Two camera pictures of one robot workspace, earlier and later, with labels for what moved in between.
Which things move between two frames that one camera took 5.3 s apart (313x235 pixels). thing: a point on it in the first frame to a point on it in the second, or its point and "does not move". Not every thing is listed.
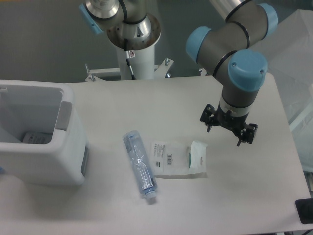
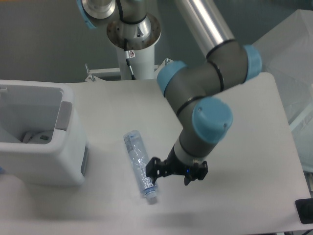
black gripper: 220,117 to 155,168
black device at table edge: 304,210 does not move
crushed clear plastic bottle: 141,166 does not move
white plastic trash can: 28,106 does not move
